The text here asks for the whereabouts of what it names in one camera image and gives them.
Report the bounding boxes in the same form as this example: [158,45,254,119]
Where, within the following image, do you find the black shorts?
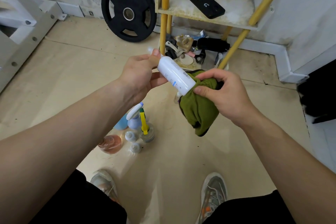
[29,169,297,224]

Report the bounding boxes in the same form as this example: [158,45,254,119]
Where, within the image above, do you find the clear bottle yellow green sprayer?
[138,108,155,144]

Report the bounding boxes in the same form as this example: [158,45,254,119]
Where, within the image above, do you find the white metal rack frame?
[0,0,68,93]

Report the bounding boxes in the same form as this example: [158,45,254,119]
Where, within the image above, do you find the orange spray bottle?
[97,134,123,155]

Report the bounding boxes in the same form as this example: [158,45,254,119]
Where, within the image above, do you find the person's left forearm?
[0,79,134,224]

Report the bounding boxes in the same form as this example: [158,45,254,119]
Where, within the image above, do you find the green microfibre cloth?
[179,70,224,137]

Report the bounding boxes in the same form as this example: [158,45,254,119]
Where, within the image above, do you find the white round disc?
[179,54,194,66]

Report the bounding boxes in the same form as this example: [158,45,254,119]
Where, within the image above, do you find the white shelf yellow poles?
[155,0,296,71]

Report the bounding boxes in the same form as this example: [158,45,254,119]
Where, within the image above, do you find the black clip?
[164,49,178,60]

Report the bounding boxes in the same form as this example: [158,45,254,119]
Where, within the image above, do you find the black phone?
[185,0,226,20]

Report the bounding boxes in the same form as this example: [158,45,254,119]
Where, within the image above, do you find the person's left hand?
[117,49,168,105]

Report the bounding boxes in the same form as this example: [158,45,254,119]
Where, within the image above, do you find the black ring grip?
[194,49,207,65]

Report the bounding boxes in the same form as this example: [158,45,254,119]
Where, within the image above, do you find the white plastic scoop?
[165,41,184,58]

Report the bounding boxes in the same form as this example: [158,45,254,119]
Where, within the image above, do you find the person's grey shoe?
[195,172,228,224]
[90,170,120,203]

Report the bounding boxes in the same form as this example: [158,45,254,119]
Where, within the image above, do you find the person's right hand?
[193,68,259,129]

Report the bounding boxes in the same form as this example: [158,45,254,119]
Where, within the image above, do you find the person's left grey shoe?
[90,170,120,203]

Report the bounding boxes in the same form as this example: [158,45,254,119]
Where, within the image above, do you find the blue spray bottle pink trigger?
[113,113,129,131]

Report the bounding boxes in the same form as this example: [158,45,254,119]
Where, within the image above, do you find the pale blue bottle white sprayer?
[126,102,144,130]

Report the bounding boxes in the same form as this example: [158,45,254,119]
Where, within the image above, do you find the person's right grey shoe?
[195,172,228,224]

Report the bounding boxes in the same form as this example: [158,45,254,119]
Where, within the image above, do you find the tan fuzzy glove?
[174,34,194,51]

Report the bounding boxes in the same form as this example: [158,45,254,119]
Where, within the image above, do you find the black weight plate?
[101,0,158,43]

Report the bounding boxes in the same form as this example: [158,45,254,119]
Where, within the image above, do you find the person's right forearm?
[241,111,336,224]

